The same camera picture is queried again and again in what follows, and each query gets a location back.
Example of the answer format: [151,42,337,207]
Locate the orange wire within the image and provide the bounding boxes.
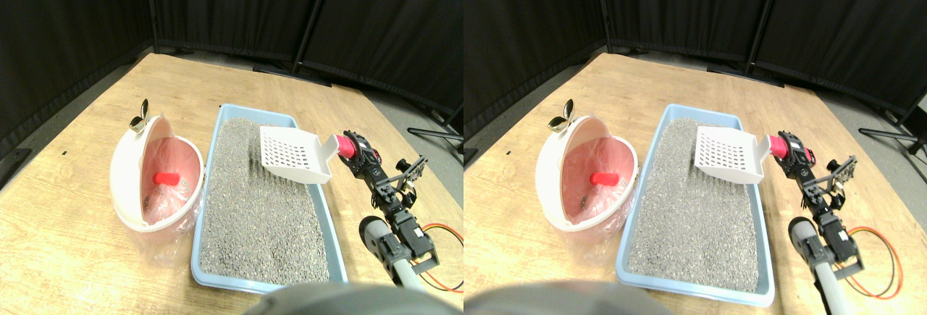
[416,222,464,293]
[843,225,905,300]

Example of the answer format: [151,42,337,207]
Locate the blue litter tray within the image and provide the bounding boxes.
[190,104,349,295]
[616,104,776,307]

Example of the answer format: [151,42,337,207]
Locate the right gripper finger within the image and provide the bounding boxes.
[346,131,381,166]
[779,131,816,166]

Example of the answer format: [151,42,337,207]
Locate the white bin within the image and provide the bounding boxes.
[109,98,206,262]
[534,98,640,259]

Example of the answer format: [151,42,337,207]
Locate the black bracket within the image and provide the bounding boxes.
[391,154,429,193]
[822,154,860,193]

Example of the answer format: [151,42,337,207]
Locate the white scoop with red handle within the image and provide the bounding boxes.
[693,125,791,185]
[259,125,360,185]

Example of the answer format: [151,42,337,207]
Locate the black tripod stand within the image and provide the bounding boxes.
[858,92,927,158]
[407,105,464,143]

